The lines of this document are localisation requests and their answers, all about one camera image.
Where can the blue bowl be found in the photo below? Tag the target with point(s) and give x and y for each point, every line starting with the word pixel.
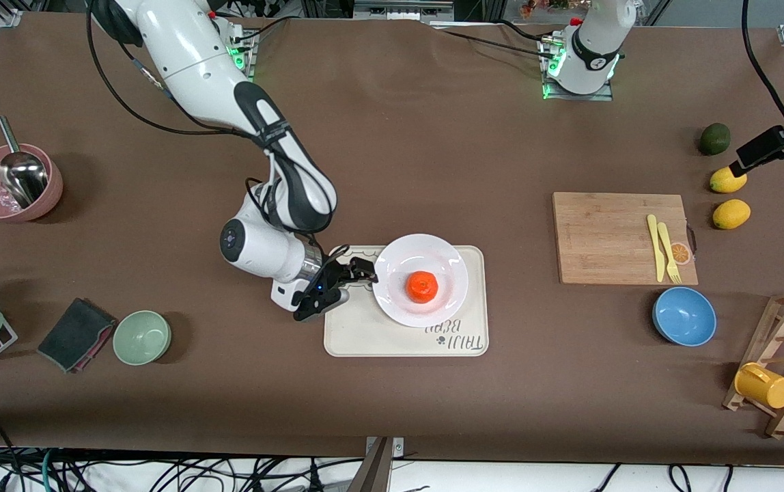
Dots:
pixel 684 316

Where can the dark grey folded cloth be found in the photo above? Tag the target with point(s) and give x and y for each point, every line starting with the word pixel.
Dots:
pixel 74 335

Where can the wooden cutting board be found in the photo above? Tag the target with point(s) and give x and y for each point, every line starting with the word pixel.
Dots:
pixel 597 239

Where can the yellow lemon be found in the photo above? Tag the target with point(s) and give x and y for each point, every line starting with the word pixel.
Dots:
pixel 732 214
pixel 726 182

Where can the pale green bowl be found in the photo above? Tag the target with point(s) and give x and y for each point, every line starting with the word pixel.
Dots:
pixel 141 338

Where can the yellow plastic fork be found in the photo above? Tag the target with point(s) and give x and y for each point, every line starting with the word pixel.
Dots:
pixel 668 253

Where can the brown metal stand leg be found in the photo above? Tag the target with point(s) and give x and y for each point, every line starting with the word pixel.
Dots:
pixel 371 471

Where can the orange slice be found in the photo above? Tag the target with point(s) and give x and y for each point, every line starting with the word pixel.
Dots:
pixel 681 253

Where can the cream bear print tray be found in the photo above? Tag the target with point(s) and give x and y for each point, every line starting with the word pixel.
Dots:
pixel 365 335

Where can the silver table bracket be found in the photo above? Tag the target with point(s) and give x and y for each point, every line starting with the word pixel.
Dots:
pixel 398 447

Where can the yellow mug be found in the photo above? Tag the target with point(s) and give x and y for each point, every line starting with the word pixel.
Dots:
pixel 764 386

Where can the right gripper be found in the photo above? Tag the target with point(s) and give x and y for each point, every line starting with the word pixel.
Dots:
pixel 335 275

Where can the orange mandarin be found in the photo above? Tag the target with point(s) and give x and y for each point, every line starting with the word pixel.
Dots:
pixel 422 287

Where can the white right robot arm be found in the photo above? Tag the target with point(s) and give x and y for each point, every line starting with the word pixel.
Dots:
pixel 187 55

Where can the dark green avocado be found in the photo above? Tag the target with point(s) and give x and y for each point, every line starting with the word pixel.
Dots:
pixel 714 139

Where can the clear ice pieces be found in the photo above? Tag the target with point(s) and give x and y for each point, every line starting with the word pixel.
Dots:
pixel 1 199

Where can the yellow plastic knife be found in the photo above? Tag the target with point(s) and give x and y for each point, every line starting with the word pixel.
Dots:
pixel 656 246

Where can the white round plate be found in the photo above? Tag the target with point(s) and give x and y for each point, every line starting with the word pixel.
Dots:
pixel 426 253

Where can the steel scoop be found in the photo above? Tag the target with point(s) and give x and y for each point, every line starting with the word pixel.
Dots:
pixel 23 178

